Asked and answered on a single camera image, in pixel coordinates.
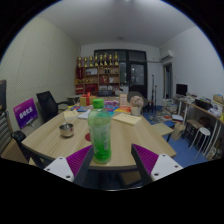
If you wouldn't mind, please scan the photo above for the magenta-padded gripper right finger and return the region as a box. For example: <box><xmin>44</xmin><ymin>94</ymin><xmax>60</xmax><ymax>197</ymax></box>
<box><xmin>130</xmin><ymin>143</ymin><xmax>184</xmax><ymax>186</ymax></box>

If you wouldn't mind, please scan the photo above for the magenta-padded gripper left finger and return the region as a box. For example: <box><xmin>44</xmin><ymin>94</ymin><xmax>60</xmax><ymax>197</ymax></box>
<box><xmin>43</xmin><ymin>144</ymin><xmax>95</xmax><ymax>188</ymax></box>

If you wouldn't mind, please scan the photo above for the small steel cup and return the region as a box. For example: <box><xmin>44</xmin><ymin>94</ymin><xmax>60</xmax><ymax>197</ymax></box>
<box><xmin>59</xmin><ymin>122</ymin><xmax>75</xmax><ymax>138</ymax></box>

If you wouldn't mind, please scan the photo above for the brown paper bag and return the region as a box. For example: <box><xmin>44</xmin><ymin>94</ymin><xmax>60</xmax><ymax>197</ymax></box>
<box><xmin>171</xmin><ymin>122</ymin><xmax>187</xmax><ymax>142</ymax></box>

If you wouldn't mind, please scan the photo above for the green drink bottle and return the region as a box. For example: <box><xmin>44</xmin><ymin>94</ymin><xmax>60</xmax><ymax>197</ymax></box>
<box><xmin>87</xmin><ymin>98</ymin><xmax>112</xmax><ymax>165</ymax></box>

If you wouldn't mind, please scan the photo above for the white round stool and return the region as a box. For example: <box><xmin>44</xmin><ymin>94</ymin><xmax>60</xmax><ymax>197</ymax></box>
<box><xmin>194</xmin><ymin>126</ymin><xmax>212</xmax><ymax>159</ymax></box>

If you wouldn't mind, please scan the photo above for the beige paper sheet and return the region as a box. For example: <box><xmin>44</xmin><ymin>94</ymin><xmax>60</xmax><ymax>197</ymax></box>
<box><xmin>63</xmin><ymin>109</ymin><xmax>80</xmax><ymax>120</ymax></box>

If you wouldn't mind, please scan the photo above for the yellow paper notebook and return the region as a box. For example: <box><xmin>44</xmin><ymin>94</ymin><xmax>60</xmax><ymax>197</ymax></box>
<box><xmin>112</xmin><ymin>112</ymin><xmax>143</xmax><ymax>127</ymax></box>

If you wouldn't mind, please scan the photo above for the black office chair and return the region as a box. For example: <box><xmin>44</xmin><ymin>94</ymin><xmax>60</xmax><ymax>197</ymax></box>
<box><xmin>35</xmin><ymin>90</ymin><xmax>71</xmax><ymax>124</ymax></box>

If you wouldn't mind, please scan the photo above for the grey striped chair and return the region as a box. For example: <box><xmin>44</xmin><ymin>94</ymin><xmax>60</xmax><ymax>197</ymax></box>
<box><xmin>0</xmin><ymin>110</ymin><xmax>28</xmax><ymax>164</ymax></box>

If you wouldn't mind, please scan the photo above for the flower bouquet in white pot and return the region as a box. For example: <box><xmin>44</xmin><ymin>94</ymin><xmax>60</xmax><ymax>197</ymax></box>
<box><xmin>129</xmin><ymin>95</ymin><xmax>145</xmax><ymax>117</ymax></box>

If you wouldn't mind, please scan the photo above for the purple sign board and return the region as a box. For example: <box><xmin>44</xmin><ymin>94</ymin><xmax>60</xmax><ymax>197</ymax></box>
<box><xmin>13</xmin><ymin>97</ymin><xmax>39</xmax><ymax>130</ymax></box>

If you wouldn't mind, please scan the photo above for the long wooden side desk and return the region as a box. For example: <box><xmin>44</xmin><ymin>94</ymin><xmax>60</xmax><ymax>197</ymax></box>
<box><xmin>172</xmin><ymin>95</ymin><xmax>224</xmax><ymax>161</ymax></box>

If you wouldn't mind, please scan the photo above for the yellow gift box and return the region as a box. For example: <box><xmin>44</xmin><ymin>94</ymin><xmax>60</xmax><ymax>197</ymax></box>
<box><xmin>79</xmin><ymin>92</ymin><xmax>98</xmax><ymax>108</ymax></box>

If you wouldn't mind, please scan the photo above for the microphone stand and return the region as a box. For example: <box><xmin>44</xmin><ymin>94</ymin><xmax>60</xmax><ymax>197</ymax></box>
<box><xmin>150</xmin><ymin>74</ymin><xmax>158</xmax><ymax>114</ymax></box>

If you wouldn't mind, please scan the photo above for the small standing card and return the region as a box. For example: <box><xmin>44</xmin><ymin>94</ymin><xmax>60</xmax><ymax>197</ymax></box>
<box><xmin>118</xmin><ymin>93</ymin><xmax>129</xmax><ymax>108</ymax></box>

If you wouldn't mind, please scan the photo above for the black computer monitor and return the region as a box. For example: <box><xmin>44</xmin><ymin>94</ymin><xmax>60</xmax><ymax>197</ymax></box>
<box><xmin>176</xmin><ymin>83</ymin><xmax>188</xmax><ymax>97</ymax></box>

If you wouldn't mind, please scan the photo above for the wooden shelf unit with trophies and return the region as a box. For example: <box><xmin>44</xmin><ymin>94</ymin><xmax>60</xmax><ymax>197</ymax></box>
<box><xmin>74</xmin><ymin>51</ymin><xmax>121</xmax><ymax>96</ymax></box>

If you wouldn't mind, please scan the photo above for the white air conditioner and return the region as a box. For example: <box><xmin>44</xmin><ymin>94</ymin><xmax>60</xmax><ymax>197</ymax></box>
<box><xmin>160</xmin><ymin>49</ymin><xmax>175</xmax><ymax>63</ymax></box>

